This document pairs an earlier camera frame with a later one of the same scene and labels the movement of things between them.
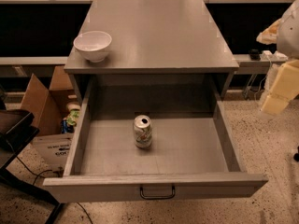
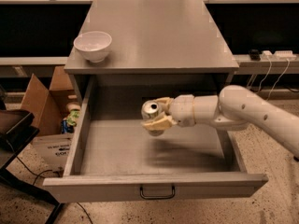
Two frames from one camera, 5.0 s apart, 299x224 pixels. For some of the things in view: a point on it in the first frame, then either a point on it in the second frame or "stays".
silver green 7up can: [142, 132] to [151, 109]
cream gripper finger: [270, 35] to [167, 101]
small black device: [255, 55] stays
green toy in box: [74, 108] stays
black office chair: [18, 129] stays
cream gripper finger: [274, 105] to [162, 121]
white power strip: [277, 56] stays
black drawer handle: [157, 197] stays
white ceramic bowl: [92, 45] stays
